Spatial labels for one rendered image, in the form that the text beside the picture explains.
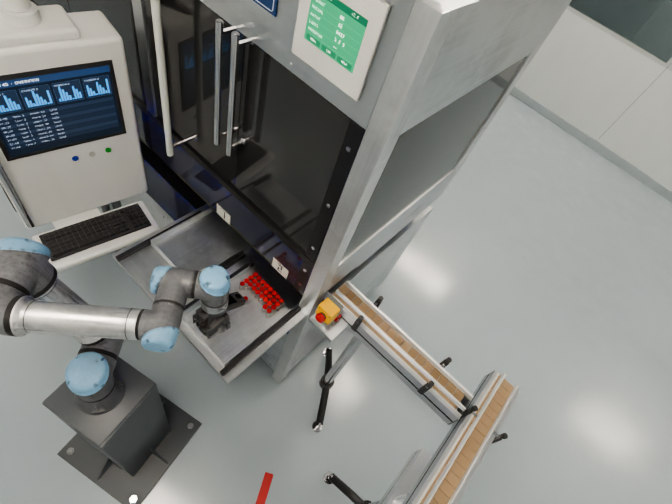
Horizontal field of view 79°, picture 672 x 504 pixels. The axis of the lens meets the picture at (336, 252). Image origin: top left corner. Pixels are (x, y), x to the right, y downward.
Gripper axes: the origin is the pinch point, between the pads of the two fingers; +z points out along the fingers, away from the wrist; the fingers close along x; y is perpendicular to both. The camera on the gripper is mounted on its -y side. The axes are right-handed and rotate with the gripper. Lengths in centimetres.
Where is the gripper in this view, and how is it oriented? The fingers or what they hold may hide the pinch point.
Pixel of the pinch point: (219, 328)
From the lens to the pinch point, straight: 141.0
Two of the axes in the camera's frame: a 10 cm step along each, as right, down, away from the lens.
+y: -6.5, 5.1, -5.7
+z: -2.5, 5.6, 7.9
